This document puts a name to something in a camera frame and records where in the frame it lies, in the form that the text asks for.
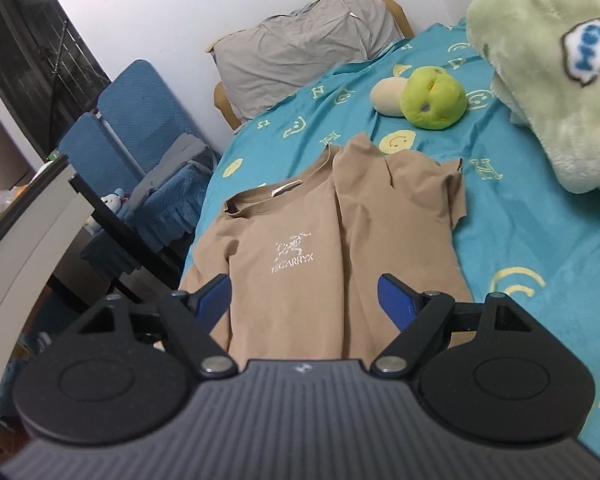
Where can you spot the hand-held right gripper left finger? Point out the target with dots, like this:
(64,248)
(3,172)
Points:
(214,296)

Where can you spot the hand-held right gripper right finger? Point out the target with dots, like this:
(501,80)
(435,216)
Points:
(393,299)

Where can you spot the tan printed t-shirt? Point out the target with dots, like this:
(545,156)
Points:
(300,240)

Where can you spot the black desk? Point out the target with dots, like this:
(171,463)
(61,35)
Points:
(115,230)

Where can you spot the small white plush figure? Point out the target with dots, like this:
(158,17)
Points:
(111,205)

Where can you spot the teal smiley print bed sheet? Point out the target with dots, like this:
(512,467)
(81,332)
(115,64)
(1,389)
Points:
(520,240)

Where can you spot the blue fabric chair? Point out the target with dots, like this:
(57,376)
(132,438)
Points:
(140,125)

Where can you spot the white cabinet edge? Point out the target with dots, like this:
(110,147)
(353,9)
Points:
(25,240)

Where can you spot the cream oval plush toy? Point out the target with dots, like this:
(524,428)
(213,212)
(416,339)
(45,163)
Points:
(387,96)

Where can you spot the green round plush toy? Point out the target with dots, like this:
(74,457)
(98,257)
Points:
(432,96)

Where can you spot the grey pillow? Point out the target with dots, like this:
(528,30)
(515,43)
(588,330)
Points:
(300,52)

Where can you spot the pale green plush blanket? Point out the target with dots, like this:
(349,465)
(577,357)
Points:
(555,70)

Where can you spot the dark window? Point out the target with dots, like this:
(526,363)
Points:
(40,55)

